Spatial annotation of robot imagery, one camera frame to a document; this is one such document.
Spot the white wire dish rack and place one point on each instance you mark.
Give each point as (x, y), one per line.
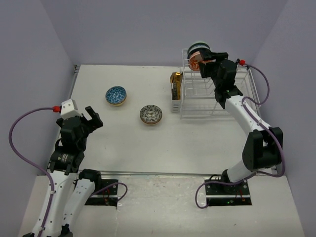
(197, 94)

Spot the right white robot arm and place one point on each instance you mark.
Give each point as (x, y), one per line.
(263, 146)

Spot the pink rim bowl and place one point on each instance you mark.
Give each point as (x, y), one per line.
(194, 61)

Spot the blue triangle pattern bowl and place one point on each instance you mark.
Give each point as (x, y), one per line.
(116, 94)

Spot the white perforated cutlery holder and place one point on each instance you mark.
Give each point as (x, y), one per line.
(176, 104)

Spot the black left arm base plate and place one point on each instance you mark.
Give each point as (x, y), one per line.
(108, 197)

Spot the aluminium table edge rail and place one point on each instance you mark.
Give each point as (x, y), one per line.
(73, 80)

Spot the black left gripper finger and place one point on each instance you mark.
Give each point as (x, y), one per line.
(90, 111)
(96, 121)

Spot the gold utensil in holder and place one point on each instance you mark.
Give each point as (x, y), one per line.
(176, 80)

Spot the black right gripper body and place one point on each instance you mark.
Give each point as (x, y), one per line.
(211, 69)

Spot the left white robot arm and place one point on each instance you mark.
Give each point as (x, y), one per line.
(69, 188)

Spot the teal rim back bowl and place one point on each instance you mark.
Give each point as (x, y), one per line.
(196, 45)

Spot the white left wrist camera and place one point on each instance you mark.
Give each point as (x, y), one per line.
(69, 109)

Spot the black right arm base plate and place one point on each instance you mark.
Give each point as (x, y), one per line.
(224, 195)

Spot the dark rim bowl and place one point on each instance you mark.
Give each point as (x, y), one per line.
(151, 112)

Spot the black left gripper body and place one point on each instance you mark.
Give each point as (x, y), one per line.
(87, 127)

